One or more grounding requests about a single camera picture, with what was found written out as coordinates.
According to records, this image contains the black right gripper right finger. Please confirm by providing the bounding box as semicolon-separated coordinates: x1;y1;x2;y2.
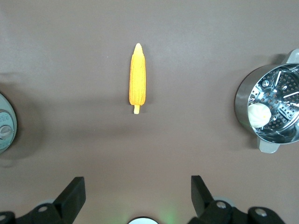
186;175;234;224

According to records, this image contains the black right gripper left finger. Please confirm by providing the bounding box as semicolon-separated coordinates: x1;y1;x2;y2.
16;176;86;224

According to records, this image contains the round glass pot lid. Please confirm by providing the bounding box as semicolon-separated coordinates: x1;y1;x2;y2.
0;108;14;147

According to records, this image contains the yellow plastic corn cob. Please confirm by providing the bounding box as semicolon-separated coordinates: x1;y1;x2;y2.
128;43;148;115

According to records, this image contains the stainless steel steamer pot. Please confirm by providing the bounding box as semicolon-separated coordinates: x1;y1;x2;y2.
235;49;299;154

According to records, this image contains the white steamed bun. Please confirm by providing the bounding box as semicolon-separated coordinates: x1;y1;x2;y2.
247;103;271;129

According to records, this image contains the perforated metal steamer basket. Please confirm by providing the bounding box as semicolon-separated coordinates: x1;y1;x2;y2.
249;65;299;136

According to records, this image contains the brown table mat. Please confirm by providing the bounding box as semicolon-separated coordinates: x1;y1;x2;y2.
0;0;299;224

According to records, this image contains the grey cooking pot with handles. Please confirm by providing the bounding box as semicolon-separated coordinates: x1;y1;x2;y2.
0;93;17;154

